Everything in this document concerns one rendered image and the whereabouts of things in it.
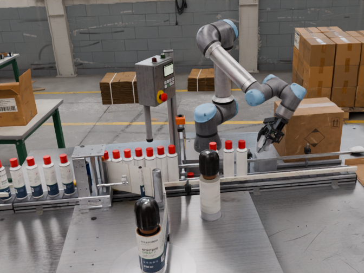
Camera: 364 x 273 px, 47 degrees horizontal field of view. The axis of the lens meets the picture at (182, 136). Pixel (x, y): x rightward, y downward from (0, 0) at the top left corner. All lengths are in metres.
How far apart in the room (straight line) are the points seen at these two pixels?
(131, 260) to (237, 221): 0.47
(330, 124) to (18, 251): 1.59
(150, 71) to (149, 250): 0.77
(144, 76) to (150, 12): 5.40
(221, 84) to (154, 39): 5.17
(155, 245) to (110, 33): 6.22
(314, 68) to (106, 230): 3.72
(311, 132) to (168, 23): 5.21
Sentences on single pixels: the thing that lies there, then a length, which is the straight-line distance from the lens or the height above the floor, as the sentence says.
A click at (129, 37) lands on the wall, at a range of 7.36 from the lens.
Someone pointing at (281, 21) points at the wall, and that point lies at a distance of 7.17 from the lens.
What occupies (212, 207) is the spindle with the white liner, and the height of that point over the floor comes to 0.94.
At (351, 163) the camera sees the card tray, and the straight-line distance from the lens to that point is 2.38.
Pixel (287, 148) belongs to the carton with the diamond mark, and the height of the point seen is 0.93.
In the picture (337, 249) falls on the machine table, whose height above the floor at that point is 0.83.
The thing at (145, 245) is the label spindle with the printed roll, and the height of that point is 1.03.
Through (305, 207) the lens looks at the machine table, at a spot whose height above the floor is 0.83.
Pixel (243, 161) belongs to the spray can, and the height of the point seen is 0.99.
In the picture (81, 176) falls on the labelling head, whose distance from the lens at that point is 1.85.
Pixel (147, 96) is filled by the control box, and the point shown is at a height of 1.33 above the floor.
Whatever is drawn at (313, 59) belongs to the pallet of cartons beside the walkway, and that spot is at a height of 0.73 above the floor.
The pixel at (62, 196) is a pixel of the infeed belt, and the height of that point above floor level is 0.88.
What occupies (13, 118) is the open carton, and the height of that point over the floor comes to 0.84.
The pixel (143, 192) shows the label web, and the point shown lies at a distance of 1.88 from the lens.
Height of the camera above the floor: 1.91
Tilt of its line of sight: 24 degrees down
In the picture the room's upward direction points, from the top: 3 degrees counter-clockwise
